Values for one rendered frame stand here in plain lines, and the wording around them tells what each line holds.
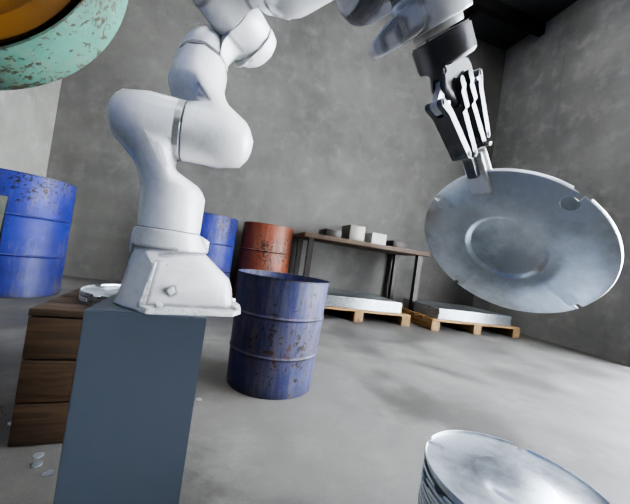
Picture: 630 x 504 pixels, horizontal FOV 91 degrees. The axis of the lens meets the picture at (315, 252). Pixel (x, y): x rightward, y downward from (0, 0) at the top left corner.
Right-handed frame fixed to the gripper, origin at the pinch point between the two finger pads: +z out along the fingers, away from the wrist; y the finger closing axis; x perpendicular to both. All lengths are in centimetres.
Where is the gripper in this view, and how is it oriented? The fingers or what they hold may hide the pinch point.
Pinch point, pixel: (478, 172)
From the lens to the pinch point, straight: 55.8
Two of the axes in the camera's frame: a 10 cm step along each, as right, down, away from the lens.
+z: 4.6, 8.0, 3.9
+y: 6.6, -6.0, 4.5
